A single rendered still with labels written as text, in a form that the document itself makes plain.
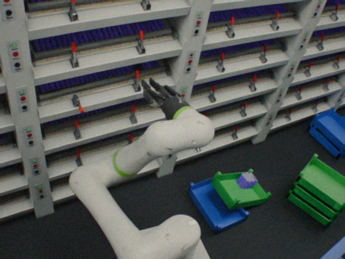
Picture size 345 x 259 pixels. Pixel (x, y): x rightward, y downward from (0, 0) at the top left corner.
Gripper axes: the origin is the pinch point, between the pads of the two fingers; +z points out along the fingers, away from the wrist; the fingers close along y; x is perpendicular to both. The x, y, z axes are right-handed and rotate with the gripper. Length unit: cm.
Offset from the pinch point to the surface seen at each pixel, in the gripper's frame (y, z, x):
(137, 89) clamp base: -0.5, 10.3, -6.7
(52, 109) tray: -36.6, 11.9, -7.6
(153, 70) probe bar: 9.7, 15.7, -2.7
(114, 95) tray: -10.5, 11.6, -7.7
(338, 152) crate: 137, -6, -77
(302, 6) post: 88, 9, 21
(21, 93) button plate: -47.6, 6.4, 4.9
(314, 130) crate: 135, 16, -72
